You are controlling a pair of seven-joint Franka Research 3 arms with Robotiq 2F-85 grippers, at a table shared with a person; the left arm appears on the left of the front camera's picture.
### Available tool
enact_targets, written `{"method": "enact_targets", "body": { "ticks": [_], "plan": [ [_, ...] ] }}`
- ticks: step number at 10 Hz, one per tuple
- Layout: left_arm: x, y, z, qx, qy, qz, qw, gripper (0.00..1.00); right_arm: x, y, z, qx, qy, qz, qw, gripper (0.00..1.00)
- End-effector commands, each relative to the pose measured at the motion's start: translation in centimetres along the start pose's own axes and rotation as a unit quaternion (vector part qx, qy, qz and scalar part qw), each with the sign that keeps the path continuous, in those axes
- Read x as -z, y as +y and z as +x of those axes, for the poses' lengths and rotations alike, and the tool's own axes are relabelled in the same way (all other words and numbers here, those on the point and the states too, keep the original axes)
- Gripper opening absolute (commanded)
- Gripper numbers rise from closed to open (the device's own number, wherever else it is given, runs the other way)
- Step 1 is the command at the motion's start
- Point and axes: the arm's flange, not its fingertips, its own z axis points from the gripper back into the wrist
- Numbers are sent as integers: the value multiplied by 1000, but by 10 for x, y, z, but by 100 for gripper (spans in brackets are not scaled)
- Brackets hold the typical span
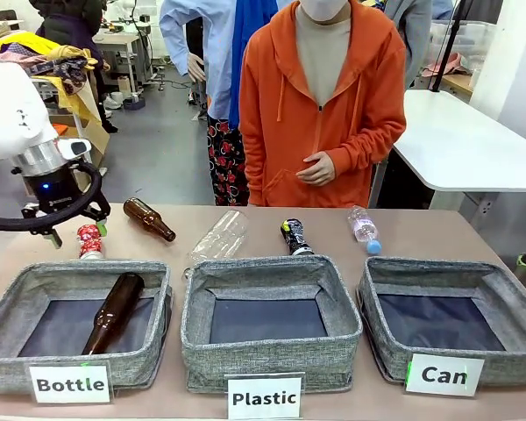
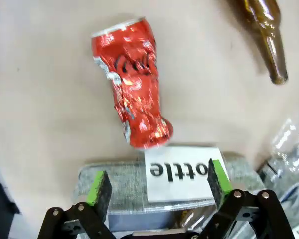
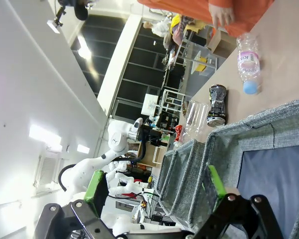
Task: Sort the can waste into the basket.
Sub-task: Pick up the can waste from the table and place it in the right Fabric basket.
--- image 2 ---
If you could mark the grey felt basket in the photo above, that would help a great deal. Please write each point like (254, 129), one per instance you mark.
(129, 184)

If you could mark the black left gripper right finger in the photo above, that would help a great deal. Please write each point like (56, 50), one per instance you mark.
(229, 196)

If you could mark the white bottle label card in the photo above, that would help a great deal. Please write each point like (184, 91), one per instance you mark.
(182, 173)

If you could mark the black fabric object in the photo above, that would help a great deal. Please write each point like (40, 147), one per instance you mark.
(1, 206)

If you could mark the clear plastic bottle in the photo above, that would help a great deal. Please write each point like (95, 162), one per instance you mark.
(289, 149)

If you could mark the crushed red cola can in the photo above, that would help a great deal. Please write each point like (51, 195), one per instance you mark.
(134, 84)

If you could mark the brown bottle inside basket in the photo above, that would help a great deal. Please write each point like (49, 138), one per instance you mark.
(189, 217)

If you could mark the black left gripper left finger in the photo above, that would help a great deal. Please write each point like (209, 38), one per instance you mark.
(94, 199)

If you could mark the brown glass bottle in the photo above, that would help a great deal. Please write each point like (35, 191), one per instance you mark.
(266, 32)

